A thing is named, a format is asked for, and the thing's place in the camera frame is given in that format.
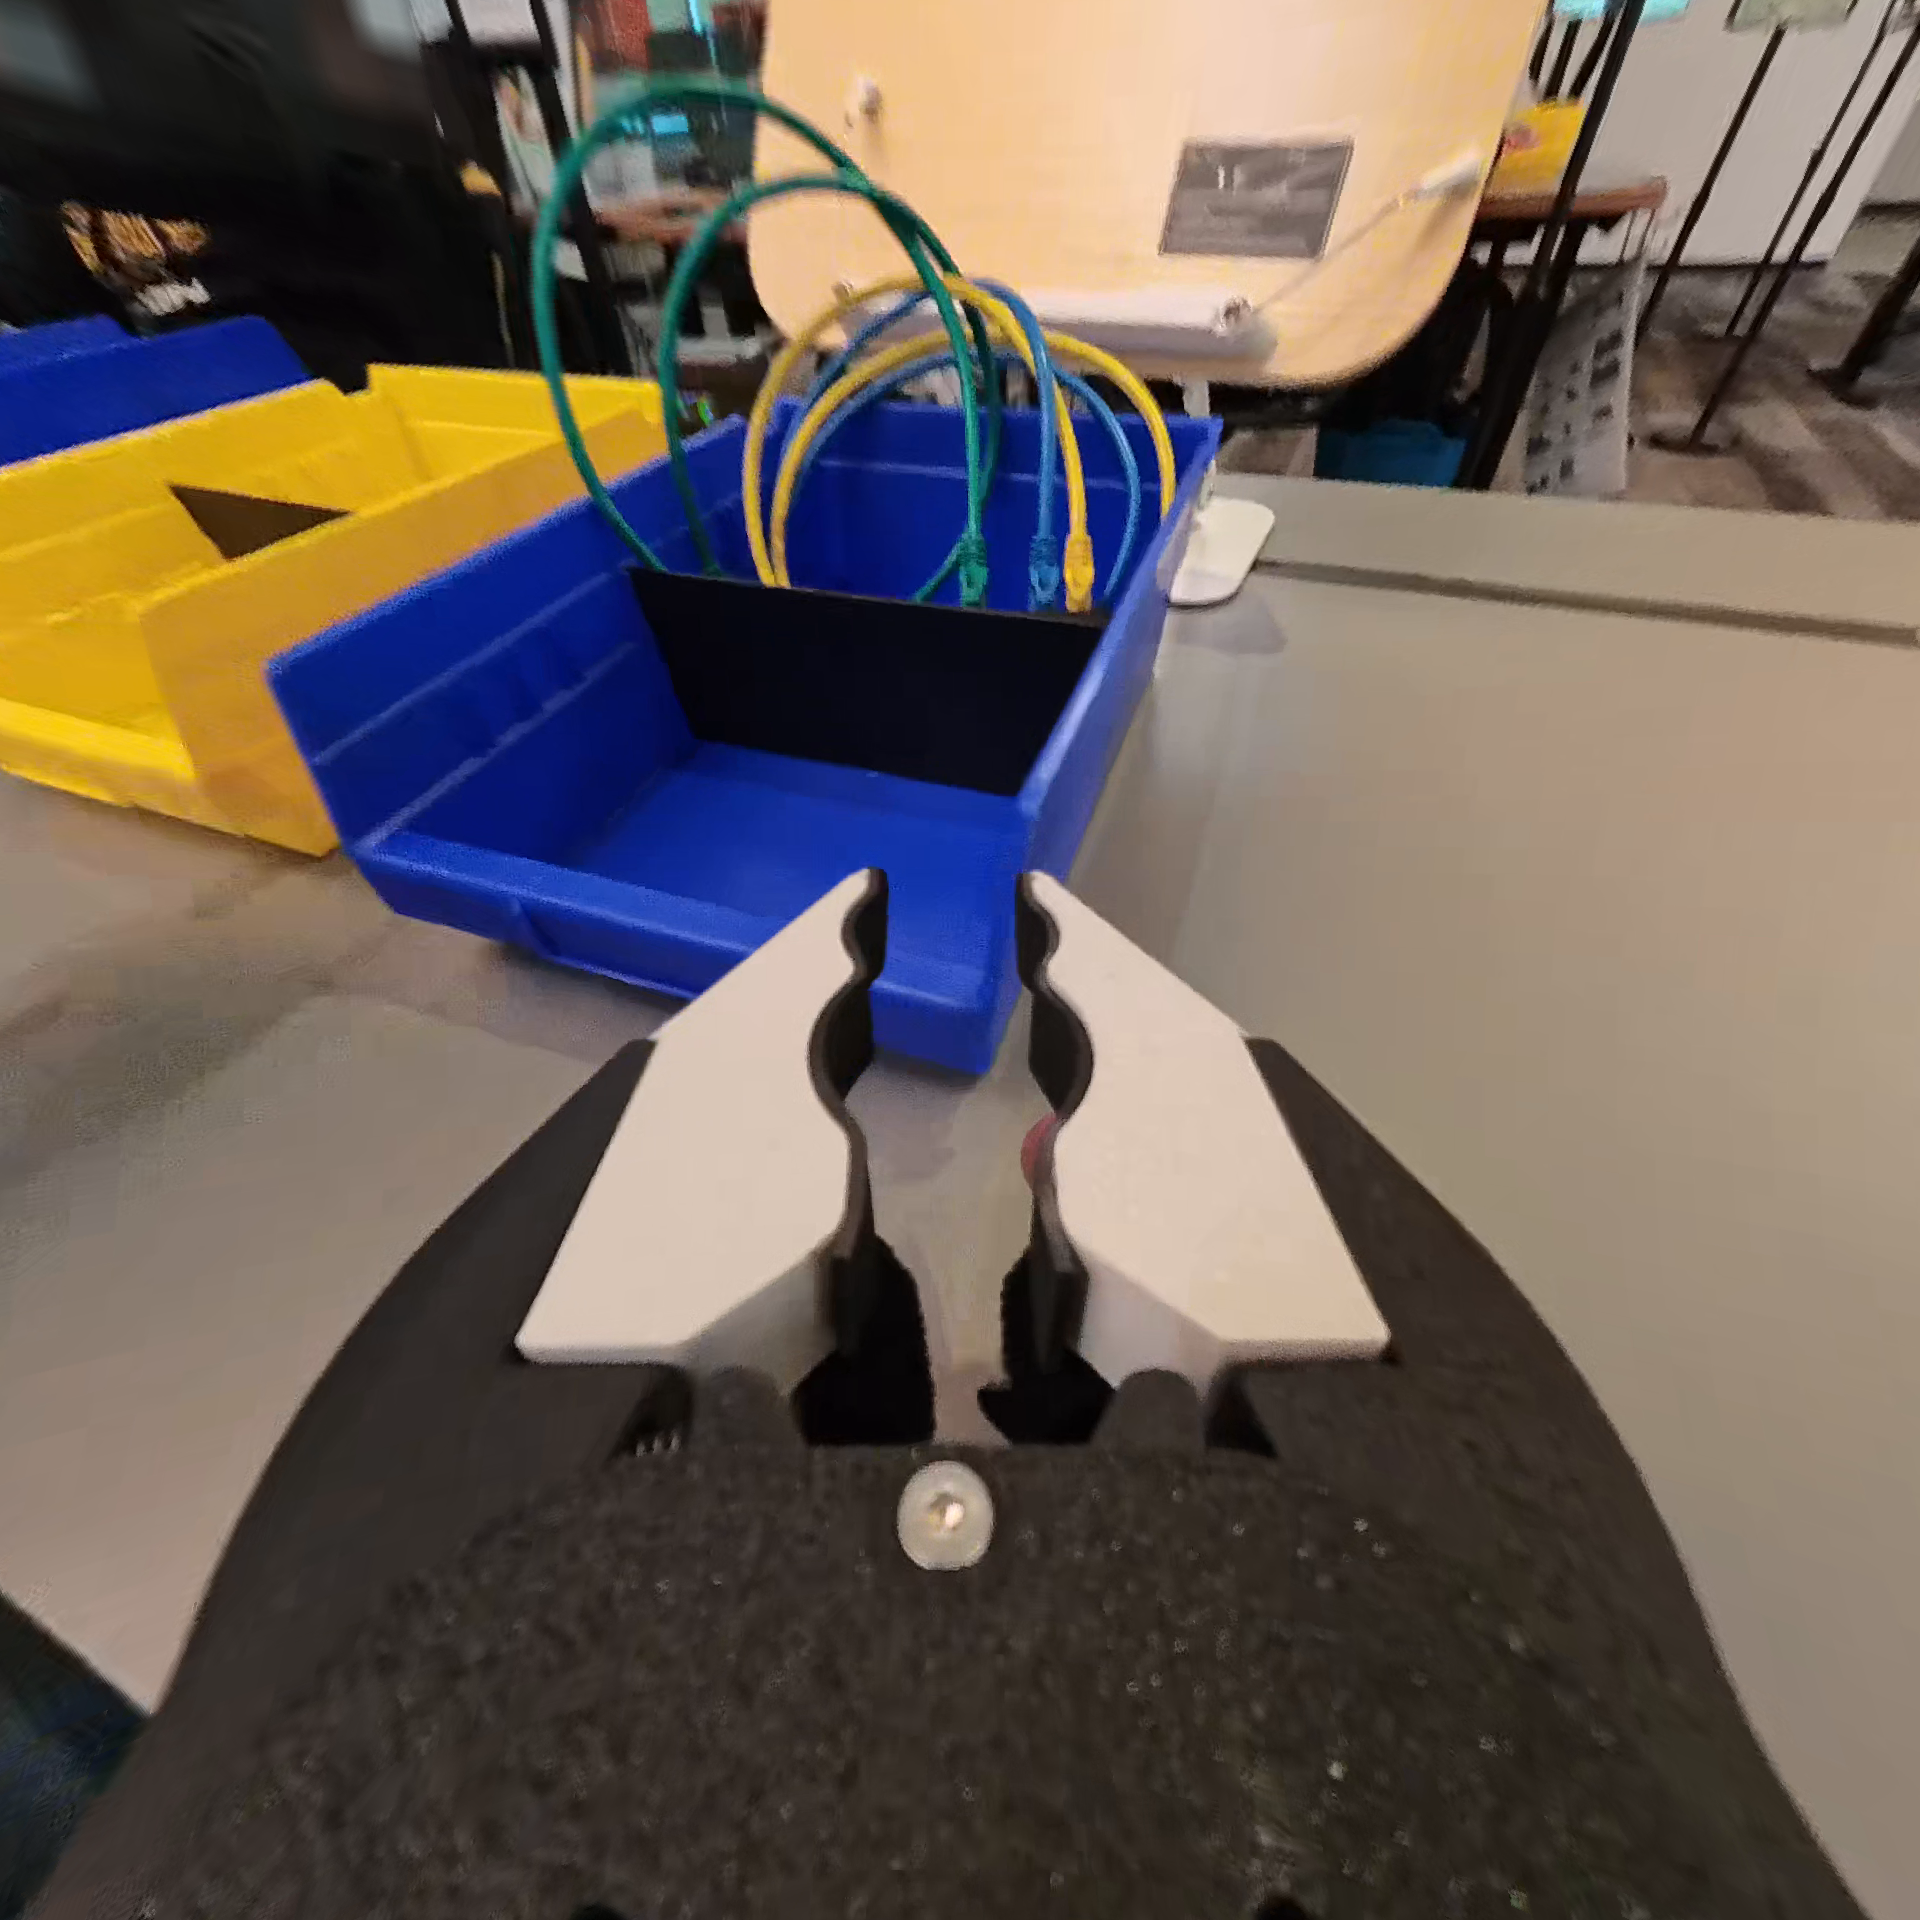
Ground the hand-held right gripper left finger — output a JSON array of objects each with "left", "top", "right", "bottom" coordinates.
[{"left": 514, "top": 866, "right": 935, "bottom": 1446}]

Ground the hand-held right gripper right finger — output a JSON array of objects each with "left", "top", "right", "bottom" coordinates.
[{"left": 978, "top": 871, "right": 1392, "bottom": 1446}]

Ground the blue plastic bin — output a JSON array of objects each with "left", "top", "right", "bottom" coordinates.
[
  {"left": 268, "top": 397, "right": 1226, "bottom": 1079},
  {"left": 0, "top": 310, "right": 312, "bottom": 466}
]

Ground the yellow ethernet cable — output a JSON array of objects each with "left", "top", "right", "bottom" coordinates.
[{"left": 743, "top": 274, "right": 1179, "bottom": 617}]

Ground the blue ethernet cable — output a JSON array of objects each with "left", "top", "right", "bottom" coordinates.
[{"left": 807, "top": 286, "right": 1150, "bottom": 613}]

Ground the green ethernet cable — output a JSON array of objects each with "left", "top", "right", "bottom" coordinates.
[{"left": 530, "top": 77, "right": 1004, "bottom": 609}]

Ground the black bin divider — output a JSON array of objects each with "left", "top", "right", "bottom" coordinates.
[
  {"left": 631, "top": 567, "right": 1114, "bottom": 799},
  {"left": 167, "top": 483, "right": 351, "bottom": 559}
]

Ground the yellow plastic bin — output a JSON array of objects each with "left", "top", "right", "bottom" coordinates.
[{"left": 0, "top": 363, "right": 670, "bottom": 859}]

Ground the white printed bag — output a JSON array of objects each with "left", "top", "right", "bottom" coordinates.
[{"left": 1522, "top": 257, "right": 1652, "bottom": 497}]

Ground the brown background desk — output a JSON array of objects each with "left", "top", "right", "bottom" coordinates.
[{"left": 1477, "top": 175, "right": 1671, "bottom": 274}]

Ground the wooden board tilting stand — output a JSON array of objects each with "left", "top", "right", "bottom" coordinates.
[{"left": 749, "top": 0, "right": 1548, "bottom": 609}]

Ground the small yellow container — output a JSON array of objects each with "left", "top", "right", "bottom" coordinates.
[{"left": 1493, "top": 95, "right": 1592, "bottom": 197}]

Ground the black floor stand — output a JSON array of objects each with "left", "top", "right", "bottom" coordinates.
[
  {"left": 1725, "top": 0, "right": 1920, "bottom": 345},
  {"left": 1687, "top": 0, "right": 1863, "bottom": 452}
]

